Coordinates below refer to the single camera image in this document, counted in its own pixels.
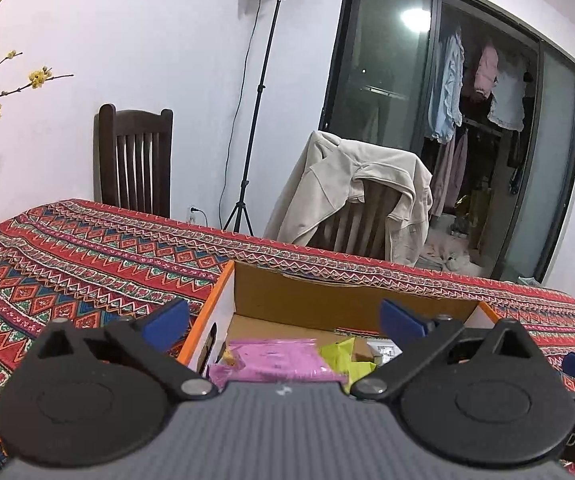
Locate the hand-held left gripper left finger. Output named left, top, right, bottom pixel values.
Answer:
left=32, top=299, right=218, bottom=402

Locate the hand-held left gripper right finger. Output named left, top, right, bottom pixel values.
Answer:
left=350, top=299, right=535, bottom=402

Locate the silver snack packet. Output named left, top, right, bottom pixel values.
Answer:
left=367, top=342, right=396, bottom=366

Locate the yellow-green snack packet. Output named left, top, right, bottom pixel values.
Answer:
left=320, top=337, right=379, bottom=384

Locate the pink snack packet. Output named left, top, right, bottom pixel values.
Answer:
left=208, top=338, right=351, bottom=393

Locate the orange-edged cardboard box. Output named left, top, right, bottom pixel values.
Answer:
left=176, top=260, right=503, bottom=376

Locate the brown wooden chair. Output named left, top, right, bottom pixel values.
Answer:
left=307, top=180, right=393, bottom=261

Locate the mauve hanging garment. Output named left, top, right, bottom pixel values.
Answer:
left=430, top=135, right=455, bottom=218
left=451, top=132, right=469, bottom=206

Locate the beige jacket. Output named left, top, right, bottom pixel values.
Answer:
left=264, top=130, right=434, bottom=267

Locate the dark wooden chair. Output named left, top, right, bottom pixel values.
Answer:
left=98, top=104, right=174, bottom=218

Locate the light blue hanging shirt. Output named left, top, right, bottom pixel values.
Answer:
left=426, top=27, right=465, bottom=143

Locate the white hanging top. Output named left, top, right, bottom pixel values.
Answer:
left=487, top=57, right=527, bottom=132

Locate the studio light on stand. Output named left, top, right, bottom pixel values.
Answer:
left=222, top=0, right=299, bottom=235

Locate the black-framed sliding glass door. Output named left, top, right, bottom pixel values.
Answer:
left=317, top=0, right=575, bottom=286

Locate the pink hanging garment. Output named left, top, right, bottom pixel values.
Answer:
left=473, top=44, right=499, bottom=105

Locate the black power cable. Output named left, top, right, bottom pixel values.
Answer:
left=222, top=0, right=264, bottom=231

